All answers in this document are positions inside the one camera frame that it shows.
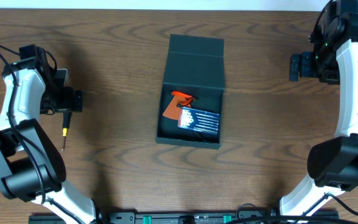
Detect black handled yellow screwdriver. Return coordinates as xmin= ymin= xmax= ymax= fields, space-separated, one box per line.
xmin=62 ymin=112 xmax=72 ymax=152

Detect black gift box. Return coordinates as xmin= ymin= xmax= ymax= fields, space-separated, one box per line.
xmin=155 ymin=34 xmax=225 ymax=149

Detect blue precision screwdriver set case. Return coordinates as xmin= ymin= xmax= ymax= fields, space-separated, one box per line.
xmin=178 ymin=107 xmax=219 ymax=135

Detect orange scraper wooden handle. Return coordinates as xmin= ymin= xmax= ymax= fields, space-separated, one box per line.
xmin=163 ymin=96 xmax=185 ymax=120

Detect red handled pliers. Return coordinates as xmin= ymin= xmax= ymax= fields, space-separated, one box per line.
xmin=170 ymin=91 xmax=196 ymax=108

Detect small steel claw hammer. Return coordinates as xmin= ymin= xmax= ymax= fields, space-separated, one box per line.
xmin=193 ymin=131 xmax=209 ymax=142

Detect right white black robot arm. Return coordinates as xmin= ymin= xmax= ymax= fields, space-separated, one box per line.
xmin=279 ymin=0 xmax=358 ymax=223

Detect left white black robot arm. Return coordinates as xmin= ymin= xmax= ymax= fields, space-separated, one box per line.
xmin=0 ymin=45 xmax=103 ymax=223

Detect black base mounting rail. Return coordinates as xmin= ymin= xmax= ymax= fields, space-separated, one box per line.
xmin=28 ymin=209 xmax=339 ymax=224

